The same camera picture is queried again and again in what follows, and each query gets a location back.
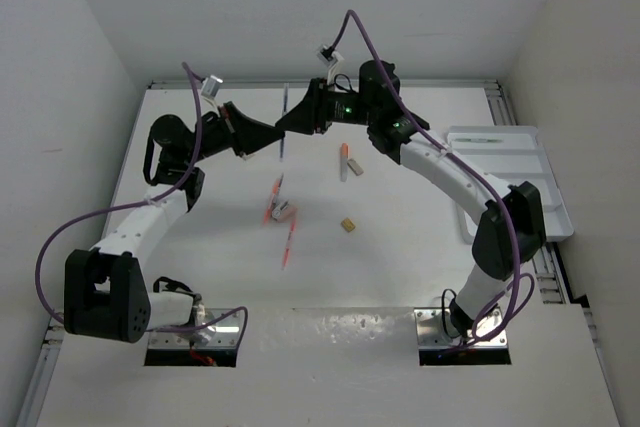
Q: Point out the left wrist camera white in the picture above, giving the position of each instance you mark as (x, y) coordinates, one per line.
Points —
(209, 88)

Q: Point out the metal mounting plate right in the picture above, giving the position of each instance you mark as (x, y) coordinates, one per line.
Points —
(436, 333)

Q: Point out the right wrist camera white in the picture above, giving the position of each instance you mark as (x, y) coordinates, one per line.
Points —
(332, 59)

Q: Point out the pink red highlighter pen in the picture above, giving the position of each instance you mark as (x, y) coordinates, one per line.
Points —
(289, 242)

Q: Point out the white compartment tray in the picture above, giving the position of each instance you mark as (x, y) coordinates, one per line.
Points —
(514, 154)

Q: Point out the orange highlighter pen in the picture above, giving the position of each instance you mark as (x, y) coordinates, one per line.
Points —
(272, 199)

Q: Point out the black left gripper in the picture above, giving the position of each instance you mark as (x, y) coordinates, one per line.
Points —
(246, 135)

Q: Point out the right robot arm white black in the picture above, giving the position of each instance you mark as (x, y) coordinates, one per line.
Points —
(509, 218)

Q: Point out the metal mounting plate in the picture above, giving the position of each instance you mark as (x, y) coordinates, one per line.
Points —
(436, 333)
(223, 335)

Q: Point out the grey brown eraser block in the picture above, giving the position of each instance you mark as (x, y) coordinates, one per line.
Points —
(355, 167)

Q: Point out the orange capped grey marker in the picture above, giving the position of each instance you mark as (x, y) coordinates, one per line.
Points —
(344, 157)

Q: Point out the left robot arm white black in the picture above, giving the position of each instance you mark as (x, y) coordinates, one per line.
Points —
(105, 295)

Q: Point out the tan eraser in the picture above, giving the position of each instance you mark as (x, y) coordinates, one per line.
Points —
(348, 225)

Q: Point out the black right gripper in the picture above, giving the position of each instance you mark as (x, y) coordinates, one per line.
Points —
(313, 112)

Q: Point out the metal mounting plate left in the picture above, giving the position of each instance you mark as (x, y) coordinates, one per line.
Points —
(223, 335)

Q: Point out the dark purple highlighter pen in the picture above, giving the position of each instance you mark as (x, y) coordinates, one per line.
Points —
(281, 187)

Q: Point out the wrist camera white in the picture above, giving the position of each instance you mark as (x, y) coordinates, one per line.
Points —
(209, 88)
(332, 59)

